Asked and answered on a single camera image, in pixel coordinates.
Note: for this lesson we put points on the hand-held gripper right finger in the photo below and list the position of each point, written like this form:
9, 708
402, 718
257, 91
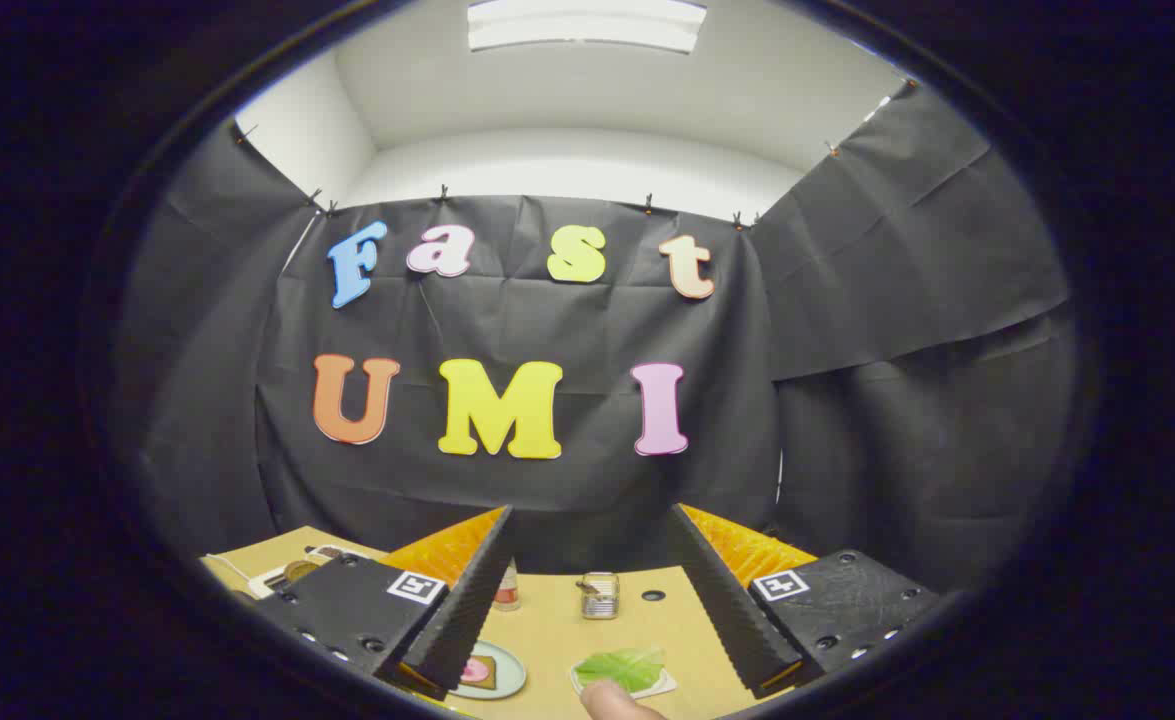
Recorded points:
727, 610

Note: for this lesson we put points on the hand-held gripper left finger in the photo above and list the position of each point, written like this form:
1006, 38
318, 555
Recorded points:
467, 620

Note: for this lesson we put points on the green lettuce leaf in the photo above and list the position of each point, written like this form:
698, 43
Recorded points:
617, 665

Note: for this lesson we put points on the clear red-capped water bottle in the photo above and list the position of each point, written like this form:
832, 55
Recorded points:
508, 597

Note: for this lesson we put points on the pink ham slice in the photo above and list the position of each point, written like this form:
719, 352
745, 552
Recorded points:
472, 670

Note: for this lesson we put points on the square brown bread slice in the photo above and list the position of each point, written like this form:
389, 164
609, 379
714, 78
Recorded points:
491, 676

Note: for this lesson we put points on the pale green plate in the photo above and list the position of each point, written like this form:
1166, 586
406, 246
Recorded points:
511, 668

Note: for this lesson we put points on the small white square plate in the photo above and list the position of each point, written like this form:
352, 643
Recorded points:
662, 687

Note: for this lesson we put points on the metal utensil holder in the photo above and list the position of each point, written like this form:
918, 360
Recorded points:
600, 600

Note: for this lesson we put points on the white toaster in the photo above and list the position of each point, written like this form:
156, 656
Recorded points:
272, 582

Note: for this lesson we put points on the black backdrop cloth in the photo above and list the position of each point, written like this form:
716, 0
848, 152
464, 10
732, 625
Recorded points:
567, 325

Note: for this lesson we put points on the white ceiling light panel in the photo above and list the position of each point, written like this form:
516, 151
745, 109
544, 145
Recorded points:
587, 25

